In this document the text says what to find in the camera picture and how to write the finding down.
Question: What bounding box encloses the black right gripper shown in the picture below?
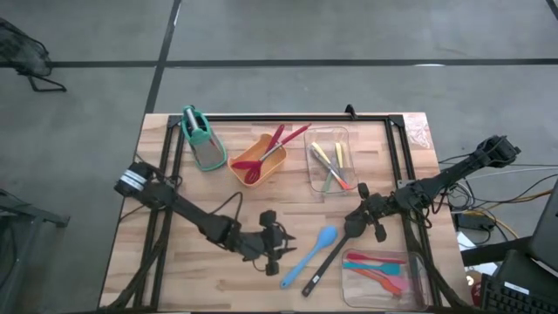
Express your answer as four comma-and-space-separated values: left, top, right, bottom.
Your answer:
346, 181, 400, 243

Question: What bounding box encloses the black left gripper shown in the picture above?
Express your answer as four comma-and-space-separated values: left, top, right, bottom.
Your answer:
242, 209, 298, 277

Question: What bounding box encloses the red silicone spatula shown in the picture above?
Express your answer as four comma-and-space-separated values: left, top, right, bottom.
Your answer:
346, 251, 407, 265

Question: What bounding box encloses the blue silicone spoon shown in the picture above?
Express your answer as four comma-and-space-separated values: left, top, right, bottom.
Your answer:
279, 224, 339, 290

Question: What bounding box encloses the black plastic spoon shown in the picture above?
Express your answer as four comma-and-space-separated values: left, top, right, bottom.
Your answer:
301, 215, 371, 299

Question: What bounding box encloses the green-handled table knife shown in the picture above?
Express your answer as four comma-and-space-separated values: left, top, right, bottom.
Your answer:
322, 167, 337, 195

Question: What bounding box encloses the teal silicone spatula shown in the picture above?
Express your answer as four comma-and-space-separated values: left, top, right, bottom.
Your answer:
342, 260, 402, 276

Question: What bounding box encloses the orange silicone spatula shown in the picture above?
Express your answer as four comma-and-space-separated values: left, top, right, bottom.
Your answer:
350, 268, 405, 297

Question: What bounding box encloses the pink silicone spatula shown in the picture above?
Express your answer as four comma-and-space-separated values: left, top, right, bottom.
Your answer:
370, 270, 411, 292

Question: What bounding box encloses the red whisk with steel shaft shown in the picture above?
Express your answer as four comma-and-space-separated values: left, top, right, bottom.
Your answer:
242, 122, 313, 186

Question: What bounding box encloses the yellow plastic bin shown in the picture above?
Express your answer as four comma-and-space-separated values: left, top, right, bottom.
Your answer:
227, 133, 288, 188

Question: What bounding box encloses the red silicone spoon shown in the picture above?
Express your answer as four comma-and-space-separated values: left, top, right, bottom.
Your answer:
229, 124, 287, 172

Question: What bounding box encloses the clear plastic bag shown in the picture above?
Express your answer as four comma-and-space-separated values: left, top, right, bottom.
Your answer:
403, 113, 433, 150

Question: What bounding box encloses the white paper sheet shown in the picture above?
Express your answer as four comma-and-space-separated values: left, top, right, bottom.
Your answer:
456, 230, 477, 253

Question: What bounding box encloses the black power brick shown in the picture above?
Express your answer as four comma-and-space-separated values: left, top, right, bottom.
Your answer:
455, 212, 497, 233

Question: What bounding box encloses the black bar beside table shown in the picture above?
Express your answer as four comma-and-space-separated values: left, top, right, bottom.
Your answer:
460, 236, 534, 267

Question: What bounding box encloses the black keyboard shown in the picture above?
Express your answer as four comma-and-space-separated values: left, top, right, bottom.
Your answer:
479, 272, 558, 314

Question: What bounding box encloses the black laptop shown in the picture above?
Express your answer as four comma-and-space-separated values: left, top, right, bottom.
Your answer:
527, 178, 558, 274

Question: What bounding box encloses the black floor stand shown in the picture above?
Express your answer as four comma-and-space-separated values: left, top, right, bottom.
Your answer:
0, 188, 71, 314

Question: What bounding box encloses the black mesh chair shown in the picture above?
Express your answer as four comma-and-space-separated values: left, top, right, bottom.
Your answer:
0, 17, 69, 93

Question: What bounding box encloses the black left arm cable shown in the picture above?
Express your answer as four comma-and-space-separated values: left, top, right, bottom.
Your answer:
208, 190, 245, 220

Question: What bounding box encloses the steel box grater green handle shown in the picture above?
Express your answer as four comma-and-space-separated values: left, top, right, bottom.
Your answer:
180, 104, 228, 173

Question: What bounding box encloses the black aluminium rig frame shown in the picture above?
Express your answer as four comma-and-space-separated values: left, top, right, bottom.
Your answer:
133, 113, 441, 311

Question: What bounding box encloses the black cable bundle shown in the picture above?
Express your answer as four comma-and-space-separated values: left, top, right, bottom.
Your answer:
104, 226, 169, 311

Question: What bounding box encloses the white cable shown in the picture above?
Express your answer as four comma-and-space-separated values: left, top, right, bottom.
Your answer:
461, 167, 558, 181

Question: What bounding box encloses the yellow cable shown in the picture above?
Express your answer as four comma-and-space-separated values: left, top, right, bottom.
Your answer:
461, 188, 558, 240

